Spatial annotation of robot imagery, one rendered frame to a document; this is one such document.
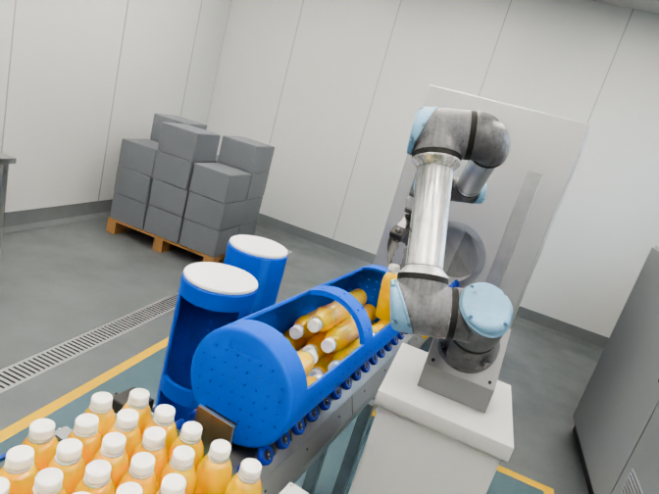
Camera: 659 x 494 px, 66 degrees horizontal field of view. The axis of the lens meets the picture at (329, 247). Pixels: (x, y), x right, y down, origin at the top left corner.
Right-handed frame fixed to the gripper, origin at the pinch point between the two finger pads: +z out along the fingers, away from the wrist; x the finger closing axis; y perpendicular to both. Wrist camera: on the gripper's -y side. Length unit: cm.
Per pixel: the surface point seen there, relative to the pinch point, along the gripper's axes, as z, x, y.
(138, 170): 59, 311, 183
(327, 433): 42, -8, -43
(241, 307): 31, 44, -20
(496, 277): 5, -28, 64
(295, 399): 16, -9, -75
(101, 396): 20, 21, -100
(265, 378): 14, -1, -76
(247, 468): 19, -11, -95
